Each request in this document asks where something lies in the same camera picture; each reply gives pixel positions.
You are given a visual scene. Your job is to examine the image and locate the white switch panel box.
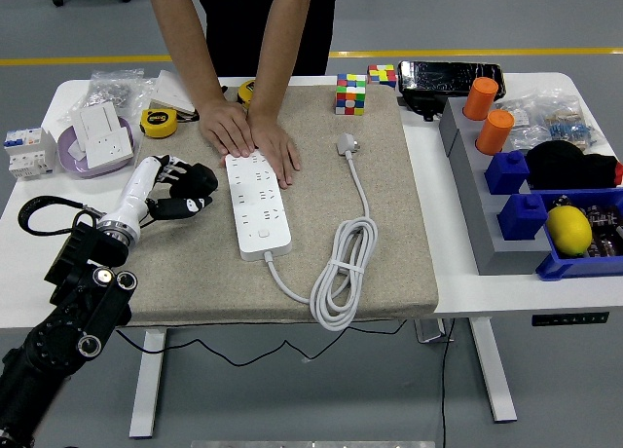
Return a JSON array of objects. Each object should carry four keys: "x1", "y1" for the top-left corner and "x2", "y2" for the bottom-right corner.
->
[{"x1": 70, "y1": 101, "x2": 123, "y2": 147}]

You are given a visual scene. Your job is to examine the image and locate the black plug adapter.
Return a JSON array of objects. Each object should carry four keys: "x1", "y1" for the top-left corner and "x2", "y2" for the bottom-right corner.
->
[{"x1": 167, "y1": 163, "x2": 220, "y2": 200}]

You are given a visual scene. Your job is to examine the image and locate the grey stepped block base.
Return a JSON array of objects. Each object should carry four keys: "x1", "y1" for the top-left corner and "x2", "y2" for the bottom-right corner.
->
[{"x1": 438, "y1": 96, "x2": 554, "y2": 277}]

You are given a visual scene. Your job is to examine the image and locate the orange plastic cylinder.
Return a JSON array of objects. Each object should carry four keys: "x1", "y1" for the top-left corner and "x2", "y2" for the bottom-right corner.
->
[
  {"x1": 461, "y1": 76, "x2": 500, "y2": 122},
  {"x1": 475, "y1": 108, "x2": 516, "y2": 156}
]

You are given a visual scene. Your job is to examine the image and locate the grey under-table bracket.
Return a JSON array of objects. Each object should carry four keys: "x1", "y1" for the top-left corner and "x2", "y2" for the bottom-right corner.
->
[{"x1": 414, "y1": 317, "x2": 457, "y2": 345}]

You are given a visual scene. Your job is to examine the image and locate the black adapter cord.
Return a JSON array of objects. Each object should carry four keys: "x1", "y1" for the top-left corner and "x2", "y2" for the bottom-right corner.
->
[{"x1": 114, "y1": 319, "x2": 408, "y2": 369}]

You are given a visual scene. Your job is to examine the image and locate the person's right hand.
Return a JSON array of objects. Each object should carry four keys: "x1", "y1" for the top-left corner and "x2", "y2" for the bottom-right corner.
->
[{"x1": 197, "y1": 95, "x2": 257, "y2": 160}]

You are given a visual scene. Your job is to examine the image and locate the flat white switch panel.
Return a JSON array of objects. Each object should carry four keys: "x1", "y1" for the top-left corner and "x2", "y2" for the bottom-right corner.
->
[{"x1": 147, "y1": 70, "x2": 197, "y2": 114}]

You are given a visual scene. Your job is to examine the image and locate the black hanging cable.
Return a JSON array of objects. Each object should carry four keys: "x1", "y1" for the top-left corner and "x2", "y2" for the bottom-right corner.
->
[{"x1": 440, "y1": 318, "x2": 458, "y2": 448}]

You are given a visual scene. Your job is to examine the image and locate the white power strip cable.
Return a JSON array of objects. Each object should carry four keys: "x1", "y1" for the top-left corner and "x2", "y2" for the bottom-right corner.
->
[{"x1": 265, "y1": 131, "x2": 379, "y2": 332}]

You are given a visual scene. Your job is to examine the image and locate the white table leg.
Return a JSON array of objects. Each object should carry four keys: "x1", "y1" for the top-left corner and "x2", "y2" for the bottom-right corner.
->
[
  {"x1": 128, "y1": 328, "x2": 169, "y2": 440},
  {"x1": 469, "y1": 316, "x2": 518, "y2": 424}
]

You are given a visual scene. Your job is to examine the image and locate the black table control panel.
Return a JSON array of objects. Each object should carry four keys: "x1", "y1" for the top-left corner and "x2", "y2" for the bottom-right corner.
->
[{"x1": 531, "y1": 311, "x2": 610, "y2": 327}]

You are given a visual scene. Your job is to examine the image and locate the person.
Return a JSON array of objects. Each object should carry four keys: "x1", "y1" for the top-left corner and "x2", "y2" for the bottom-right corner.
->
[{"x1": 145, "y1": 0, "x2": 339, "y2": 190}]

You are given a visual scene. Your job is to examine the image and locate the blue plastic bin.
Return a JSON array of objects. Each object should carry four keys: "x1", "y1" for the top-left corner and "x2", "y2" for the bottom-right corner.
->
[{"x1": 534, "y1": 187, "x2": 623, "y2": 282}]

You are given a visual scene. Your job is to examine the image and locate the white power strip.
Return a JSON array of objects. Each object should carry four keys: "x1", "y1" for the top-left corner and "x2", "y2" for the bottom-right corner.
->
[{"x1": 224, "y1": 150, "x2": 295, "y2": 263}]

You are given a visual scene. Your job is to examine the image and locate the black device in plastic wrap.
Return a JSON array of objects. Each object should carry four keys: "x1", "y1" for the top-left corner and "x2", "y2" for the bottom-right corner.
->
[{"x1": 397, "y1": 59, "x2": 506, "y2": 123}]

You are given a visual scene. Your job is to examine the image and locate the black cloth bundle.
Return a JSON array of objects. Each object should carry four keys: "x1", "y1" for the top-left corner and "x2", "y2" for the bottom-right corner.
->
[{"x1": 524, "y1": 139, "x2": 622, "y2": 191}]

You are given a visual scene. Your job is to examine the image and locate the yellow tape measure with strap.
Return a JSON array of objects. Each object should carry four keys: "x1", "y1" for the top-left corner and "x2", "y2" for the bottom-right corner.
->
[{"x1": 139, "y1": 107, "x2": 200, "y2": 139}]

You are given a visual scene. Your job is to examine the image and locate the white circuit breaker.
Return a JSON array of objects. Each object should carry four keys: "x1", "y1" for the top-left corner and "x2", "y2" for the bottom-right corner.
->
[{"x1": 3, "y1": 126, "x2": 58, "y2": 182}]

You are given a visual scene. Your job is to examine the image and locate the clear bag of small parts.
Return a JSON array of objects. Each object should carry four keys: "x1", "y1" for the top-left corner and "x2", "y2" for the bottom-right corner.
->
[{"x1": 495, "y1": 90, "x2": 549, "y2": 152}]

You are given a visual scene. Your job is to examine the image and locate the clear bag of blue parts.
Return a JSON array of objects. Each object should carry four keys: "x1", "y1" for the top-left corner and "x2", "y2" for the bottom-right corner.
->
[{"x1": 534, "y1": 88, "x2": 607, "y2": 156}]

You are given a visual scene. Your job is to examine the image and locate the large colourful puzzle cube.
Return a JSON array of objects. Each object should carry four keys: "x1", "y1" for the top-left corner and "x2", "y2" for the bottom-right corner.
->
[{"x1": 335, "y1": 72, "x2": 368, "y2": 117}]

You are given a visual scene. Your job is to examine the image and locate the white wall socket panel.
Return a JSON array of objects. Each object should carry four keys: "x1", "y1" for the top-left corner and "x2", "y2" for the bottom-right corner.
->
[{"x1": 85, "y1": 129, "x2": 136, "y2": 170}]

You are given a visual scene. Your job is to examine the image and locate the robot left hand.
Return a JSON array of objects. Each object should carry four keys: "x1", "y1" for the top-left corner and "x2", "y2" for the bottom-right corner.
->
[{"x1": 99, "y1": 154, "x2": 215, "y2": 233}]

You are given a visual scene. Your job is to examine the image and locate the clear bag of metal screws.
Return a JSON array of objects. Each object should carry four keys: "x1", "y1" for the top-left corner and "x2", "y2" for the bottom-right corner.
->
[{"x1": 87, "y1": 67, "x2": 156, "y2": 121}]

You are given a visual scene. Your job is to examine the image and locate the person's left hand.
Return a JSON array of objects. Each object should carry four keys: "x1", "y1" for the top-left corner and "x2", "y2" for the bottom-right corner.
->
[{"x1": 245, "y1": 111, "x2": 304, "y2": 190}]

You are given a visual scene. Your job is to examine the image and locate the yellow lemon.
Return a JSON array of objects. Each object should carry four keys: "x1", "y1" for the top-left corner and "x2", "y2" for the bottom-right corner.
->
[{"x1": 544, "y1": 205, "x2": 594, "y2": 258}]

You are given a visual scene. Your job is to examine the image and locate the dark capacitors pack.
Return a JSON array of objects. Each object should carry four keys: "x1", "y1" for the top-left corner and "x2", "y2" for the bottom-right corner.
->
[{"x1": 582, "y1": 203, "x2": 623, "y2": 259}]

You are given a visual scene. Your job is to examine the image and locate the blue plastic block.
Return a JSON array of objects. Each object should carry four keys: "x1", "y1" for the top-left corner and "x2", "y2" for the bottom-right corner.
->
[
  {"x1": 484, "y1": 149, "x2": 531, "y2": 196},
  {"x1": 496, "y1": 193, "x2": 550, "y2": 242}
]

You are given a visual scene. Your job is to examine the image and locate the purple bowl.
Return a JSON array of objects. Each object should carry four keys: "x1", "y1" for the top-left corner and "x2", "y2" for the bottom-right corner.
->
[{"x1": 56, "y1": 116, "x2": 136, "y2": 180}]

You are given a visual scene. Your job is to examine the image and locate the grey-brown mat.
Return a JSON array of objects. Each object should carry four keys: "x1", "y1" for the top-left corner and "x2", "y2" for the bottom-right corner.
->
[{"x1": 100, "y1": 84, "x2": 440, "y2": 328}]

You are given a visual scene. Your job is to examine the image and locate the small colourful puzzle cube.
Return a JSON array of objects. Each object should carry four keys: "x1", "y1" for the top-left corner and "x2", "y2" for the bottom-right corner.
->
[{"x1": 367, "y1": 63, "x2": 398, "y2": 90}]

